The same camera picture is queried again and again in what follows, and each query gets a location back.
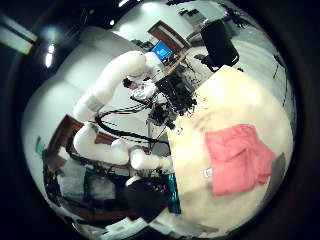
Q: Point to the orange button shirt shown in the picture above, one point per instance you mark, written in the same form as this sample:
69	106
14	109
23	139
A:
236	160

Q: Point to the blue screen computer monitor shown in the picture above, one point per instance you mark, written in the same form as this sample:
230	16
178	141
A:
162	50

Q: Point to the black office chair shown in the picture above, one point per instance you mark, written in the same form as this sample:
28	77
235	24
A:
218	43

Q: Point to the white paper price tag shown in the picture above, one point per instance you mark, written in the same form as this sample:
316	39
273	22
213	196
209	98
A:
207	172

